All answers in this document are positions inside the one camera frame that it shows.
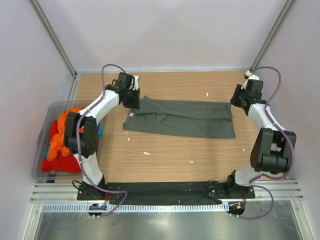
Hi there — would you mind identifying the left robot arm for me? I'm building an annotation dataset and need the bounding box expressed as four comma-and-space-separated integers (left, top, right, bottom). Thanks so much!
63, 72, 140, 200

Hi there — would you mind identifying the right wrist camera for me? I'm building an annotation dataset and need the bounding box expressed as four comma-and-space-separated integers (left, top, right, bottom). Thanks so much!
244, 70, 260, 81

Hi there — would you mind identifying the left aluminium frame post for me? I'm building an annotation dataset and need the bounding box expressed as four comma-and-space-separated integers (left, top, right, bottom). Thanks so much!
28, 0, 77, 79

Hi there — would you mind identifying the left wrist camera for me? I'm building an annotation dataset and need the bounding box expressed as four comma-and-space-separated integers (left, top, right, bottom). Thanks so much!
131, 75, 140, 91

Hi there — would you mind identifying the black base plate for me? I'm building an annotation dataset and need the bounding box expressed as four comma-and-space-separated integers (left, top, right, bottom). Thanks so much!
77, 179, 255, 206

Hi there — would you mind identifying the blue t shirt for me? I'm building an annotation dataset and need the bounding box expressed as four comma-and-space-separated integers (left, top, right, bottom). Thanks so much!
44, 126, 105, 159

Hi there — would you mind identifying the clear plastic bin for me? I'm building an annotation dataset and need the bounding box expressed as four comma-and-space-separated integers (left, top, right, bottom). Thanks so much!
31, 100, 92, 183

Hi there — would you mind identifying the grey t shirt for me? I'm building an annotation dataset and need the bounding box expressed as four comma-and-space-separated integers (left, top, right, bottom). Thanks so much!
123, 96, 236, 139

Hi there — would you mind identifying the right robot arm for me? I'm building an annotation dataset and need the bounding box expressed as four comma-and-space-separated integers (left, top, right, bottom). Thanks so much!
225, 77, 297, 198

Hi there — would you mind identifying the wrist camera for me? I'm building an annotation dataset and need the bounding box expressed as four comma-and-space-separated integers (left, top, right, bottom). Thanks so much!
244, 70, 260, 81
131, 75, 140, 91

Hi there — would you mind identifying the slotted cable duct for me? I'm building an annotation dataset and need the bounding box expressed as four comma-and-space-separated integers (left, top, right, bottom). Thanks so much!
41, 202, 229, 213

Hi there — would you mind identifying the aluminium frame post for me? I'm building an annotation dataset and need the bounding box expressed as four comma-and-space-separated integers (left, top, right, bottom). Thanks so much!
28, 0, 77, 79
249, 0, 297, 70

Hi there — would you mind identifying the red t shirt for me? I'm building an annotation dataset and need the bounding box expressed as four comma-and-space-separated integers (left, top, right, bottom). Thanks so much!
40, 120, 81, 173

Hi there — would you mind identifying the orange t shirt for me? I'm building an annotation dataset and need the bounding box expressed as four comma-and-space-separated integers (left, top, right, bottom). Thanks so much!
46, 107, 83, 161

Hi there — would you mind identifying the aluminium rail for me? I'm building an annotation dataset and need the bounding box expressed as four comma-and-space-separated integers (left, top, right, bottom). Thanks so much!
30, 180, 304, 203

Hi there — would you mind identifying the right aluminium frame post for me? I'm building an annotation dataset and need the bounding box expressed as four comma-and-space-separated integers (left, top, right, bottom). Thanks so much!
249, 0, 297, 70

